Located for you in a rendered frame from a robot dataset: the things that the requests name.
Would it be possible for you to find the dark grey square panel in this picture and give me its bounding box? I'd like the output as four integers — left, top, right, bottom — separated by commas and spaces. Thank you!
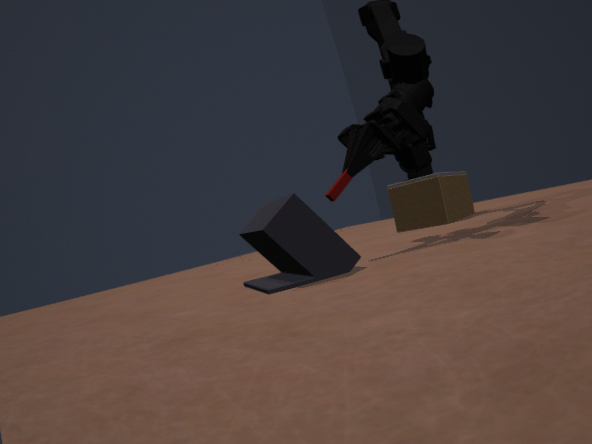
239, 193, 362, 295

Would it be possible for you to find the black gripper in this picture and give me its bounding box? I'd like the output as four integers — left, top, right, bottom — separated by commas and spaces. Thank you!
338, 89, 430, 177

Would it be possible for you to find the dark red square peg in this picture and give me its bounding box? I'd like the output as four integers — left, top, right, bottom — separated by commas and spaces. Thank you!
325, 169, 353, 201

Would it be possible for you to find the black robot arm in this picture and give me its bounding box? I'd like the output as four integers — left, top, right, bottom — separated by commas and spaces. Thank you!
358, 0, 436, 180

